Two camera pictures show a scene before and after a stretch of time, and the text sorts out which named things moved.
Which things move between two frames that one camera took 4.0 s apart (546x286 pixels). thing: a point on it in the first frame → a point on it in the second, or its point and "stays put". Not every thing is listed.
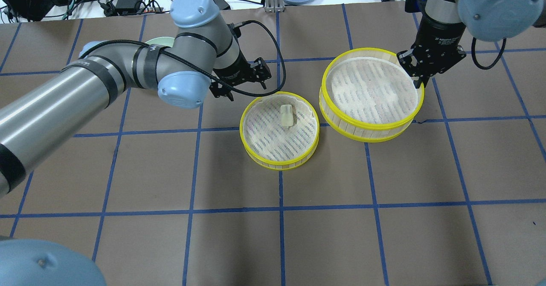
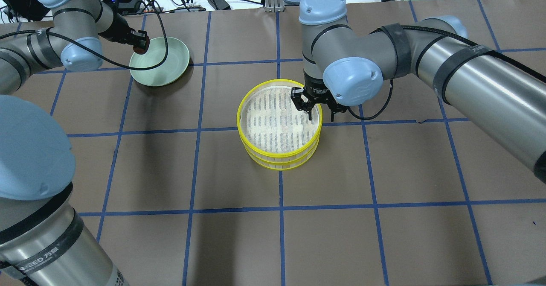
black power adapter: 221,4 stays put
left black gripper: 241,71 → 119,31
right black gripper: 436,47 → 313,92
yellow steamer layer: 367,95 → 271,124
